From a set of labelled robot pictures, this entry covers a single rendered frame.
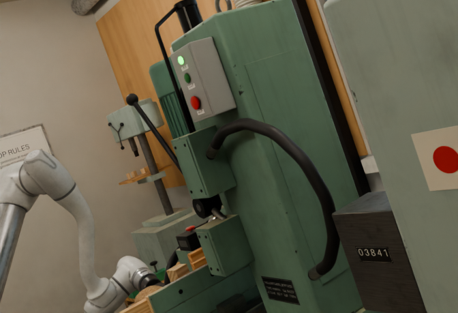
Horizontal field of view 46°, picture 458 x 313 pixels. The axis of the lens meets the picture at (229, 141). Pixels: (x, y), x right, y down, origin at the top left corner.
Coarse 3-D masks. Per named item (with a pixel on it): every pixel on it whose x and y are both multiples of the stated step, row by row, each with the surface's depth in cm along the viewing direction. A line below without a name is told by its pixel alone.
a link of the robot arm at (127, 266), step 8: (128, 256) 224; (120, 264) 222; (128, 264) 218; (136, 264) 217; (144, 264) 220; (120, 272) 217; (128, 272) 215; (120, 280) 214; (128, 280) 214; (128, 288) 215
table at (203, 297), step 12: (228, 276) 146; (240, 276) 147; (252, 276) 149; (216, 288) 143; (228, 288) 145; (240, 288) 147; (192, 300) 139; (204, 300) 141; (216, 300) 143; (168, 312) 136; (180, 312) 137; (192, 312) 139; (204, 312) 141
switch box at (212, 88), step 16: (192, 48) 111; (208, 48) 113; (176, 64) 118; (192, 64) 113; (208, 64) 113; (192, 80) 115; (208, 80) 112; (224, 80) 114; (208, 96) 112; (224, 96) 114; (192, 112) 119; (208, 112) 114; (224, 112) 114
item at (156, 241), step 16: (128, 112) 373; (144, 112) 361; (112, 128) 403; (128, 128) 381; (144, 128) 365; (144, 144) 387; (128, 176) 404; (144, 176) 391; (160, 176) 388; (160, 192) 389; (176, 208) 411; (192, 208) 410; (144, 224) 400; (160, 224) 379; (176, 224) 372; (192, 224) 379; (144, 240) 382; (160, 240) 364; (176, 240) 370; (144, 256) 392; (160, 256) 369
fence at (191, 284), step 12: (192, 276) 140; (204, 276) 142; (216, 276) 144; (168, 288) 136; (180, 288) 138; (192, 288) 140; (204, 288) 142; (156, 300) 134; (168, 300) 136; (180, 300) 138; (156, 312) 134
